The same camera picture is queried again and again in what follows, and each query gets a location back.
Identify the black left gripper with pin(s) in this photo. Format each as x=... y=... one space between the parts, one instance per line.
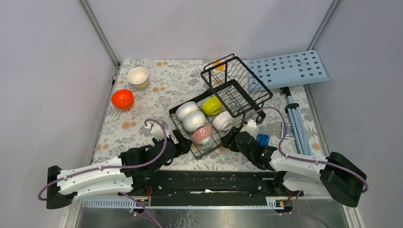
x=184 y=144

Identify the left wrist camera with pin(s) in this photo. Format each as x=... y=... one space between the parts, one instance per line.
x=155 y=130

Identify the blue perforated stand tray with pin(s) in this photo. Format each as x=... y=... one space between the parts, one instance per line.
x=293 y=69

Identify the blue tripod legs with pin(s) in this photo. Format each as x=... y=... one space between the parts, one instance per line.
x=295 y=118

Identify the white bowl front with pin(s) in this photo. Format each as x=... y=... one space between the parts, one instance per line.
x=223 y=122

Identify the orange bowl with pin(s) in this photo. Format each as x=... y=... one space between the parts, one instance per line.
x=122 y=97
x=127 y=107

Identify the blue toy car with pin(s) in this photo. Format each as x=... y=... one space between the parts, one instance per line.
x=263 y=139

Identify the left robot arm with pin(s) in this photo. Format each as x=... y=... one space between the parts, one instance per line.
x=123 y=173

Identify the floral table mat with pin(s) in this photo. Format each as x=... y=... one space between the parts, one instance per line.
x=172 y=83

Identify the white bowl upper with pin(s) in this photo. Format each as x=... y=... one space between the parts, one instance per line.
x=186 y=109

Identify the blue card deck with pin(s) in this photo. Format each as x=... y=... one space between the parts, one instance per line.
x=287 y=131

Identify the black wire dish rack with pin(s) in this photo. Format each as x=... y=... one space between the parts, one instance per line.
x=239 y=90

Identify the beige patterned bowl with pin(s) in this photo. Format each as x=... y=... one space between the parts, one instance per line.
x=138 y=75

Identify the pink patterned bowl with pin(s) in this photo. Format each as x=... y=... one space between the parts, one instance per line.
x=203 y=136

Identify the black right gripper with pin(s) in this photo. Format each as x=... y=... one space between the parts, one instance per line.
x=229 y=139

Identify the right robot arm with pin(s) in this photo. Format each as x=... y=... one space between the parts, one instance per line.
x=333 y=175

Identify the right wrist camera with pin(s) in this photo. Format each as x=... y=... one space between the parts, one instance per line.
x=251 y=128

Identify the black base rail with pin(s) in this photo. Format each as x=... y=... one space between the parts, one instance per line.
x=209 y=188

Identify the plain beige bowl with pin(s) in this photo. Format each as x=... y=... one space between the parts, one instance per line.
x=142 y=86

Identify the yellow-green bowl in rack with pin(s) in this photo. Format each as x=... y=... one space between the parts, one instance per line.
x=212 y=106

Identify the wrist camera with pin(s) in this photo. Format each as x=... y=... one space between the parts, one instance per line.
x=251 y=128
x=155 y=130

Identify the yellow toy block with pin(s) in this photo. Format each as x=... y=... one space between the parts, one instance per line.
x=218 y=66

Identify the white bowl in rack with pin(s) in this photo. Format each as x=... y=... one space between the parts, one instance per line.
x=193 y=121

